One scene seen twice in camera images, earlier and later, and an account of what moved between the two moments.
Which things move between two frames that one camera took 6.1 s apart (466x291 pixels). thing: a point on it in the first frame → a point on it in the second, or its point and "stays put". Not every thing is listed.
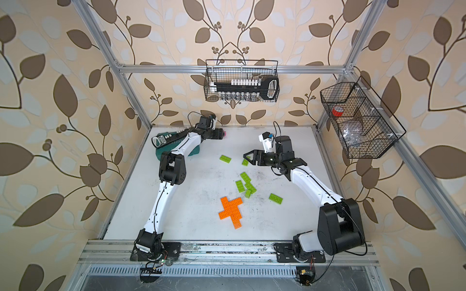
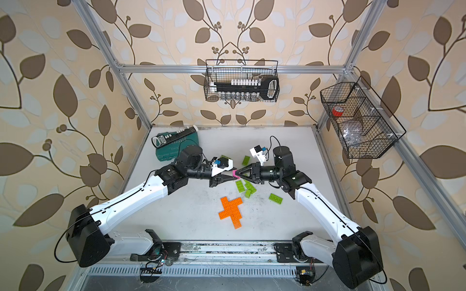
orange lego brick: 224,214 stays put
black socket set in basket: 248,89 stays put
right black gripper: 253,162 → 256,171
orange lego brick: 236,223 stays put
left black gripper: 219,134 → 216,180
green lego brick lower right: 275,199 stays put
